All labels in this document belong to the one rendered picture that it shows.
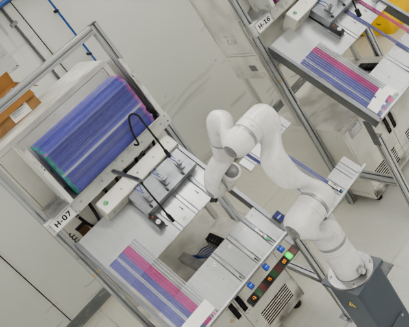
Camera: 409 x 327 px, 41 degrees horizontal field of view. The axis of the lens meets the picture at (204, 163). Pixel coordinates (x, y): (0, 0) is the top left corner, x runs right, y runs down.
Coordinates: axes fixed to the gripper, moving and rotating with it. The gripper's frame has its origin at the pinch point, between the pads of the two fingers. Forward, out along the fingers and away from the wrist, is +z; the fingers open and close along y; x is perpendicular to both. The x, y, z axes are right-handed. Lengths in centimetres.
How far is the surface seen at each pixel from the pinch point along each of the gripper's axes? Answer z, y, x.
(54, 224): 4, 60, -45
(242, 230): 7.8, 4.4, 18.7
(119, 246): 15, 47, -19
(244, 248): 6.8, 10.3, 24.6
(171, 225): 12.5, 23.8, -7.7
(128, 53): 123, -75, -133
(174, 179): 8.8, 7.0, -21.1
